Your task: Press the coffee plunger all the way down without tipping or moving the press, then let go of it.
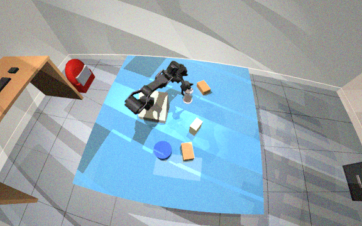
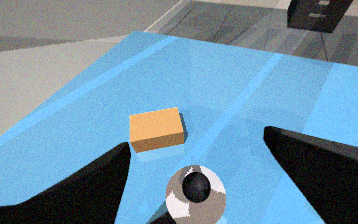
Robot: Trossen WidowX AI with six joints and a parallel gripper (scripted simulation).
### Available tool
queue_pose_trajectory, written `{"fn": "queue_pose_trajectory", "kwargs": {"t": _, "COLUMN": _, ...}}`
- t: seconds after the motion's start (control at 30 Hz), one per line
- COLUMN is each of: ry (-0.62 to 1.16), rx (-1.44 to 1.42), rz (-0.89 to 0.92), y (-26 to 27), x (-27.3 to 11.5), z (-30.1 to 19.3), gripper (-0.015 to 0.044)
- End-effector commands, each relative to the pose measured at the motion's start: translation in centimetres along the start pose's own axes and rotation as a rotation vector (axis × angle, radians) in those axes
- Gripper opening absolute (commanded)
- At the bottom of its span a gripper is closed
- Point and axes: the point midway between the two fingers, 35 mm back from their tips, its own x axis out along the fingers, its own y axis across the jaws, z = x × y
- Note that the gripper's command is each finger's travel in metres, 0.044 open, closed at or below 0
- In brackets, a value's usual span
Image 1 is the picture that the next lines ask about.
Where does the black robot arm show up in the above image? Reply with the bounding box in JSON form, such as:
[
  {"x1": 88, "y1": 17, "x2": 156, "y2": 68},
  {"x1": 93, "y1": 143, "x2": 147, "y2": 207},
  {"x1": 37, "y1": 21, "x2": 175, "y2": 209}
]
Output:
[{"x1": 124, "y1": 61, "x2": 188, "y2": 115}]

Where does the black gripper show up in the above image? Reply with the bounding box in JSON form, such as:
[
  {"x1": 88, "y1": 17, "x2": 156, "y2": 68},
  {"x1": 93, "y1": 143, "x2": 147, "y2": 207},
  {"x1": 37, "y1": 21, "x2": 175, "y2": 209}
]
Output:
[{"x1": 171, "y1": 72, "x2": 194, "y2": 91}]

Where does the blue cylinder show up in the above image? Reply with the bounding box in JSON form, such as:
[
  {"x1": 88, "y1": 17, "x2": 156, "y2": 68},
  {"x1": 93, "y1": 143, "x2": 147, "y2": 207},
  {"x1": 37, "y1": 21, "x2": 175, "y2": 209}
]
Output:
[{"x1": 153, "y1": 141, "x2": 172, "y2": 160}]

